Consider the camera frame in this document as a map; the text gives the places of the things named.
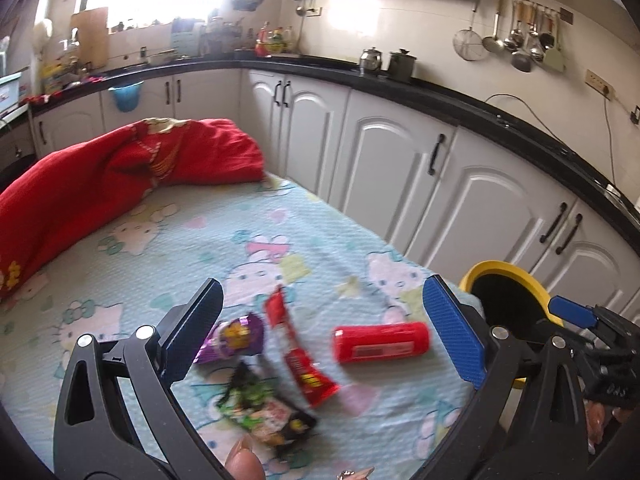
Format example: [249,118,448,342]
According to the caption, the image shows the person's right hand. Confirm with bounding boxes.
[585,401,632,455]

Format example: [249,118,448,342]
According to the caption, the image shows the black power cable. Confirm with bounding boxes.
[601,90,618,187]

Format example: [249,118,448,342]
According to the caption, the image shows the condiment bottles group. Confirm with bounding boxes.
[254,22,299,58]

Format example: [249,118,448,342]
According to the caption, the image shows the hello kitty bed sheet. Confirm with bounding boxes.
[1,177,472,479]

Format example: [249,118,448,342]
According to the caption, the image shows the blue hanging plastic bin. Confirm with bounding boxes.
[108,81,143,113]

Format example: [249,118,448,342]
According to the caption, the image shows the purple snack wrapper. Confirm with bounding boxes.
[193,312,266,364]

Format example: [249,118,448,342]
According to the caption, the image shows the red snack wrapper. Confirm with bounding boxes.
[264,286,340,408]

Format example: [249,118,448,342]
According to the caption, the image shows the black kitchen countertop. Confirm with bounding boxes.
[28,56,639,252]

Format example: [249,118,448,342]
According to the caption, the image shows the red cylindrical can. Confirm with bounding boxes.
[332,322,431,364]

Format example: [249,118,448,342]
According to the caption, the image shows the wooden cutting board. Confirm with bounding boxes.
[70,8,110,70]

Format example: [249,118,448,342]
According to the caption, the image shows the dark green pot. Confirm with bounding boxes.
[387,49,416,84]

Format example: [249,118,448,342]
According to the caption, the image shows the yellow black trash bin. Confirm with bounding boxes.
[458,259,564,391]

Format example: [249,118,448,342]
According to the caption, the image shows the wall power socket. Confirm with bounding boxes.
[585,70,615,100]

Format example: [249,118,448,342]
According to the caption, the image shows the green black snack wrapper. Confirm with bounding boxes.
[216,361,318,455]

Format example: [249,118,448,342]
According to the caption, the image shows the white kitchen cabinets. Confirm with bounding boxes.
[29,70,639,320]

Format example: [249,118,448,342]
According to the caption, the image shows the steel teapot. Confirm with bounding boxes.
[358,47,382,75]

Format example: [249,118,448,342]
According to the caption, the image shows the person's left hand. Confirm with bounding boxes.
[224,436,266,480]

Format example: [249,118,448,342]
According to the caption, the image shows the hanging steel strainer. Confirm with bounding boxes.
[452,0,487,62]

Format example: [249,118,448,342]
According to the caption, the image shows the red blanket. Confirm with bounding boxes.
[1,118,265,299]

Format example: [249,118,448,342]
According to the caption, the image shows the hanging steel ladle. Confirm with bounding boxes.
[482,0,504,54]

